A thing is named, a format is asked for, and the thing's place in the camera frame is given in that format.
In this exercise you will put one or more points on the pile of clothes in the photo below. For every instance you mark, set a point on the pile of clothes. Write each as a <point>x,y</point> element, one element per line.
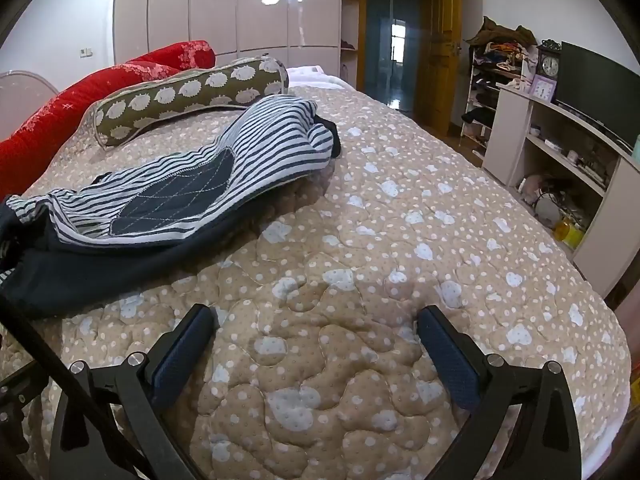
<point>500,35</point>

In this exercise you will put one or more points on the sheep print bolster pillow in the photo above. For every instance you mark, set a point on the sheep print bolster pillow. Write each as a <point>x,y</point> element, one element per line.
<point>200,87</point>

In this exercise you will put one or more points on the large red pillow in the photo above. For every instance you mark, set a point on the large red pillow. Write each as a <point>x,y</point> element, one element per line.
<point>45,110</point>

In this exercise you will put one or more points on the yellow container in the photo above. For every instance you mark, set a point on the yellow container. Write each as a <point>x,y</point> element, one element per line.
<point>570,232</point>

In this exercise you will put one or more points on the striped pants with navy patch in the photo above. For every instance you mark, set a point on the striped pants with navy patch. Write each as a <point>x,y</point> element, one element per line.
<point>250,145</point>

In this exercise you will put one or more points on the black television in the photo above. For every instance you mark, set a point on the black television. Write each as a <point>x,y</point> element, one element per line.
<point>595,85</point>

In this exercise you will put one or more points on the beige dotted quilt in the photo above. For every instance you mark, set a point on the beige dotted quilt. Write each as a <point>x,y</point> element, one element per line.
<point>375,240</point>

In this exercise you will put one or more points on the white television cabinet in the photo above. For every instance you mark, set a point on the white television cabinet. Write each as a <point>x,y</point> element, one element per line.
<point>505,135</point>

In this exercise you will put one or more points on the clear plastic chair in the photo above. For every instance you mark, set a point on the clear plastic chair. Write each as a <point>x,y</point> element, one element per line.
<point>25,82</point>

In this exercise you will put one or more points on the small red pillow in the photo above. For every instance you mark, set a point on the small red pillow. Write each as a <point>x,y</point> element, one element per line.
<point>185,52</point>

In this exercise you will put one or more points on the white folded blanket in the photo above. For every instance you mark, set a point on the white folded blanket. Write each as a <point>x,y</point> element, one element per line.
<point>312,75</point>

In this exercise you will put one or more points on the glossy white wardrobe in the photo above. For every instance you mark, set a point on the glossy white wardrobe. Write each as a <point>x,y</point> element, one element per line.
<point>215,5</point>

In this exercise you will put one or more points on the small purple clock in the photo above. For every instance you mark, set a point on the small purple clock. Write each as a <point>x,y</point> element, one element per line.
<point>542,89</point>

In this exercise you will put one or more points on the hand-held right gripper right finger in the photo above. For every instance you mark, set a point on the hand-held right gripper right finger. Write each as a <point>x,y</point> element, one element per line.
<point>447,360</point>

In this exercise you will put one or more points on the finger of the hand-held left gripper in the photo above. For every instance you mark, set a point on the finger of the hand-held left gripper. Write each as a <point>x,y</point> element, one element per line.
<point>35,335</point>

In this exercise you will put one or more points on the ornate dark mantel clock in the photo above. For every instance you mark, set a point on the ornate dark mantel clock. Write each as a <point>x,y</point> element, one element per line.
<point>549,65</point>

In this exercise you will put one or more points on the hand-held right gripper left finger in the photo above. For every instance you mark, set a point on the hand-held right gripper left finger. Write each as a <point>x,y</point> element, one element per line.
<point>182,355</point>

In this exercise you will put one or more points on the shoe rack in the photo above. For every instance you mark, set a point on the shoe rack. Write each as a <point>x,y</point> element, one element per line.
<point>480,110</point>

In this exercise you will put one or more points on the wooden door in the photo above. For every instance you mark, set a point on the wooden door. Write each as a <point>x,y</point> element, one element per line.
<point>442,60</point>

